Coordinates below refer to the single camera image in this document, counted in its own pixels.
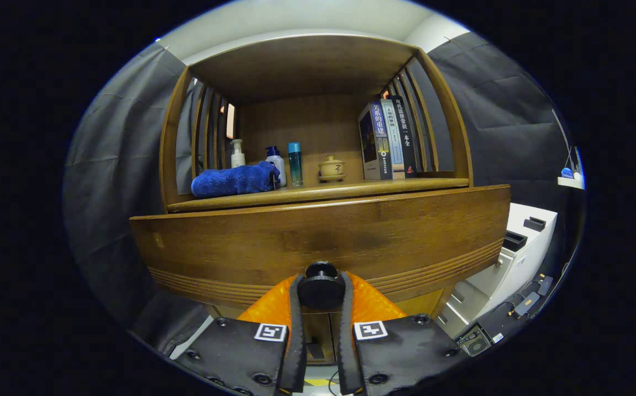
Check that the white drawer unit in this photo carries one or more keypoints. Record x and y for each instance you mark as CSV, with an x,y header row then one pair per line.
x,y
515,258

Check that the black charger device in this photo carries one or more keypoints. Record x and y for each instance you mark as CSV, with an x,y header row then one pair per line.
x,y
532,297

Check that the small blue object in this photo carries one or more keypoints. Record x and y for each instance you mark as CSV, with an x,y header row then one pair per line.
x,y
567,173

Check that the wooden cabinet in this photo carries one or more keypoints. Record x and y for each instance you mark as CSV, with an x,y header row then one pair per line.
x,y
301,121

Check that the beige lidded teacup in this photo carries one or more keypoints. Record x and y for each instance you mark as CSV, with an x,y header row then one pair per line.
x,y
332,168

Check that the clear blue bottle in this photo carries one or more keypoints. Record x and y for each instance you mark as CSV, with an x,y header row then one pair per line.
x,y
295,165

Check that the blue towel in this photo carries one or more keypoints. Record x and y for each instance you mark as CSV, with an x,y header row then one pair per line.
x,y
230,181

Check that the white lotion bottle blue cap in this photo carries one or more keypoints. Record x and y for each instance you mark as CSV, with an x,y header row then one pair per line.
x,y
278,165

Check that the white pump bottle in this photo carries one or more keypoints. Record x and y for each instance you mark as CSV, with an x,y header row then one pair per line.
x,y
237,159

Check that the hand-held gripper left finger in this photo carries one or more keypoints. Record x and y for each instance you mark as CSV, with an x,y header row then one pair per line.
x,y
298,341

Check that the black fan box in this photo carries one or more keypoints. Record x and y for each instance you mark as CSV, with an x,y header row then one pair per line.
x,y
476,342

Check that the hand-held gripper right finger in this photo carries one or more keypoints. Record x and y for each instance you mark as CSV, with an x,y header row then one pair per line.
x,y
348,346

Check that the wooden countertop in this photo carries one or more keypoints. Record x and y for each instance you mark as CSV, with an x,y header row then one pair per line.
x,y
350,190

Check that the white spine book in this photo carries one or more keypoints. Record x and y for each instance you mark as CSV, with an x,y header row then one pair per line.
x,y
393,137

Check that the white desk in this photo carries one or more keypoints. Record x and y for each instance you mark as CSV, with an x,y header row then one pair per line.
x,y
570,182

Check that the wooden drawer with black knob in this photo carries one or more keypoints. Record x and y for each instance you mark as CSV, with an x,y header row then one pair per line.
x,y
323,231

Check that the black spine book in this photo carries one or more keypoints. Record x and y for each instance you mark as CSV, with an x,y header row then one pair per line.
x,y
405,132

